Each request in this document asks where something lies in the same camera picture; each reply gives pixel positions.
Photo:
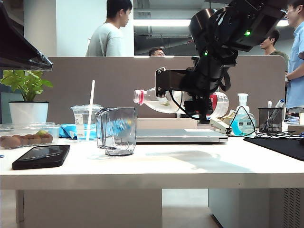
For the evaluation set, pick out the clear plastic fruit container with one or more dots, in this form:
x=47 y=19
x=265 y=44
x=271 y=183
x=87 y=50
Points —
x=26 y=129

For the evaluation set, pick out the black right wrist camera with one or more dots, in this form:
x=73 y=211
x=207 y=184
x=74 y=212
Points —
x=168 y=79

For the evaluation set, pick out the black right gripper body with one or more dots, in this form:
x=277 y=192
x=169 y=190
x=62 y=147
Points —
x=202 y=79

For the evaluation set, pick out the brown kiwi fruit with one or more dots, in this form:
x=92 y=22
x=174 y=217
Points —
x=34 y=140
x=47 y=138
x=10 y=142

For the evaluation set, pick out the long ceiling light strip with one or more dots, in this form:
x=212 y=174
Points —
x=161 y=23

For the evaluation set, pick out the green leafy plant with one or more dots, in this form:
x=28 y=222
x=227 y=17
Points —
x=26 y=83

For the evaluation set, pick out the person in grey shirt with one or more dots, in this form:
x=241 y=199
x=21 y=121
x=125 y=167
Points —
x=104 y=38

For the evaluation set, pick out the yellow snack wrapper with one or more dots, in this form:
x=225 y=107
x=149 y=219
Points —
x=229 y=115

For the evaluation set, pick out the beige stapler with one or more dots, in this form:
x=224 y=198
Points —
x=219 y=125

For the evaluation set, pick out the seated person with glasses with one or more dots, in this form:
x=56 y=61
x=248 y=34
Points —
x=156 y=51

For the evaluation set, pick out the white marker with blue cap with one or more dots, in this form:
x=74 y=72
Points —
x=279 y=103

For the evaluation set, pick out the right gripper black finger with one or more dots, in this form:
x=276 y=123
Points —
x=192 y=108
x=205 y=109

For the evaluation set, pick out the clear plastic lidded cup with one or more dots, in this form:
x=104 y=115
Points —
x=82 y=118

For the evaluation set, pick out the black mouse mat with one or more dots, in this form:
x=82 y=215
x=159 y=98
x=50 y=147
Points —
x=280 y=147

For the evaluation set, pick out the person in light blue shirt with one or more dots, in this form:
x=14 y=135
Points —
x=297 y=59

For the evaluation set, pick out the white desk support panel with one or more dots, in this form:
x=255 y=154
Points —
x=83 y=209

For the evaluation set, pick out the silver closed laptop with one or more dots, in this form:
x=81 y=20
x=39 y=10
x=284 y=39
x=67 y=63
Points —
x=171 y=136

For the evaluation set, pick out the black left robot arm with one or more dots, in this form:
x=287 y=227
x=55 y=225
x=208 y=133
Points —
x=14 y=47

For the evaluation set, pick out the black mesh pen holder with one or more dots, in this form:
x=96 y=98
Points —
x=270 y=121

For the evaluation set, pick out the black smartphone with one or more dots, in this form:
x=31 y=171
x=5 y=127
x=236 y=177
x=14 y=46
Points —
x=40 y=158

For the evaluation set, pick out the transparent grey square mug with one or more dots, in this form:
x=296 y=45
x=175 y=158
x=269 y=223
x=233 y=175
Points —
x=118 y=135

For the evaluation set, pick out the brown desk divider panel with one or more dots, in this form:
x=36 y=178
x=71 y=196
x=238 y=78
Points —
x=107 y=83

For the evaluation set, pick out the brown flat box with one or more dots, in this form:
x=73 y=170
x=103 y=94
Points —
x=295 y=129

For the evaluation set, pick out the blue hand sanitizer pump bottle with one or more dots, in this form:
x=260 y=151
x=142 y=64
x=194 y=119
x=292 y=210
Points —
x=237 y=126

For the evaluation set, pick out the white drinking straw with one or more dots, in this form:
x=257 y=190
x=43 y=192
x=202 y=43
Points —
x=92 y=95

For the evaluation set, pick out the blue plastic bag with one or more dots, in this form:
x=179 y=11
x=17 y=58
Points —
x=67 y=131

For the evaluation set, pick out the clear mineral water bottle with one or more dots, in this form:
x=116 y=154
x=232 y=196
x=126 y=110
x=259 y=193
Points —
x=164 y=106

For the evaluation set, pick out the person in dark green shirt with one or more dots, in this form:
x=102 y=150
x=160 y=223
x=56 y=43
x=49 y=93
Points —
x=274 y=42

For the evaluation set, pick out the green fruit piece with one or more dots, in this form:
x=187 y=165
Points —
x=41 y=133

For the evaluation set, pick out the white pen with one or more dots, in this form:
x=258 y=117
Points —
x=269 y=105

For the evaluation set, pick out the blue printed papers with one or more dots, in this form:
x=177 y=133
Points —
x=294 y=119

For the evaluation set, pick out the grey under-desk cabinet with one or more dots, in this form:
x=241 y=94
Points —
x=249 y=209

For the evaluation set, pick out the beige flat box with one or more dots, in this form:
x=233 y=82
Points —
x=161 y=123

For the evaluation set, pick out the white plant pot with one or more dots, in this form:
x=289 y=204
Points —
x=28 y=114

